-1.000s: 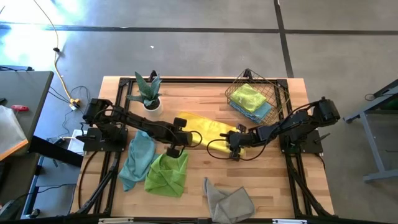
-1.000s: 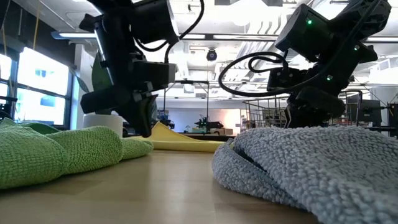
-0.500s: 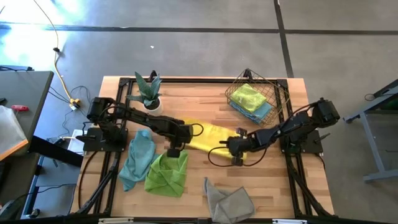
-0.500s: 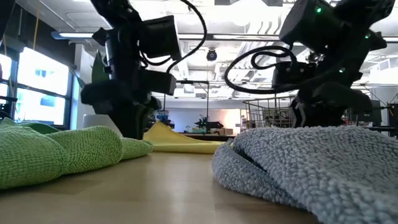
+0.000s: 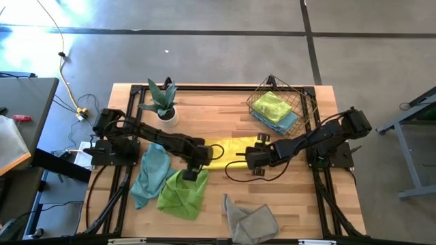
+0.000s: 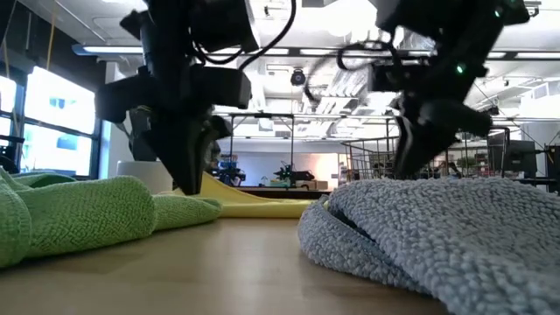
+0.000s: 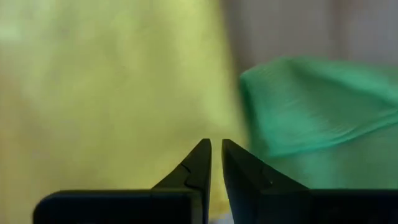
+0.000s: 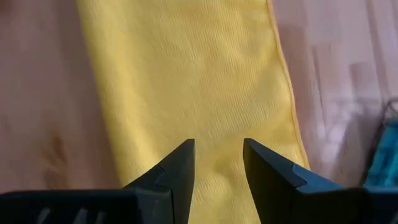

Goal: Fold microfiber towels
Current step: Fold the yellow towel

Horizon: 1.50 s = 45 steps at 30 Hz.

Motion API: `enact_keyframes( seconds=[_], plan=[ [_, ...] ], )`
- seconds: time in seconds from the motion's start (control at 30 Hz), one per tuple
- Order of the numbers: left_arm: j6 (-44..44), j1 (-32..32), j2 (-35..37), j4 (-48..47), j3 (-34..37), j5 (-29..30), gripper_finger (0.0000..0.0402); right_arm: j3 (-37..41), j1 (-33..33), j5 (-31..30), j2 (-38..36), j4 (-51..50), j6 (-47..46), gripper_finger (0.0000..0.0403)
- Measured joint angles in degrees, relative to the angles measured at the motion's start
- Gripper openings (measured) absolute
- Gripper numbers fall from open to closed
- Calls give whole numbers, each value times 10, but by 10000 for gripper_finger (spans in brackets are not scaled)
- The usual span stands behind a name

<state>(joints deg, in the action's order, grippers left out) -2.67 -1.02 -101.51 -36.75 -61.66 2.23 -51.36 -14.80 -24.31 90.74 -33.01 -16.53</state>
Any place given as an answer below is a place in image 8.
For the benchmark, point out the yellow microfiber towel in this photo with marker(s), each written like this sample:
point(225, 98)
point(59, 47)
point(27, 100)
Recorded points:
point(186, 77)

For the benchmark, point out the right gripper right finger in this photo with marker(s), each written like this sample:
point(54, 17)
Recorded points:
point(295, 202)

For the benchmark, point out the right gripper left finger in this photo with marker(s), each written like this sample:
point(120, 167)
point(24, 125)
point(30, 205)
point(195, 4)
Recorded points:
point(155, 202)

